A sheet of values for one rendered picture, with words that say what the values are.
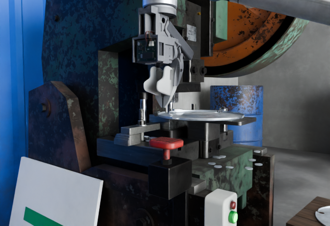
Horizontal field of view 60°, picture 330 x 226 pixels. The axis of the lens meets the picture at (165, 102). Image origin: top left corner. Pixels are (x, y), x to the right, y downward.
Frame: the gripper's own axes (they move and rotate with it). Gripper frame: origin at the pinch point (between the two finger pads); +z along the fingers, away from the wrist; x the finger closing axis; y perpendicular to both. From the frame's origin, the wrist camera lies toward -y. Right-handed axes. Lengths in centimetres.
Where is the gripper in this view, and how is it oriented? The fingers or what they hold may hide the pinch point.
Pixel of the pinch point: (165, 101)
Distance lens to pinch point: 65.1
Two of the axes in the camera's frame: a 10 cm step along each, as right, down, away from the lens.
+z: 0.0, 10.0, 0.6
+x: 7.9, 0.4, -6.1
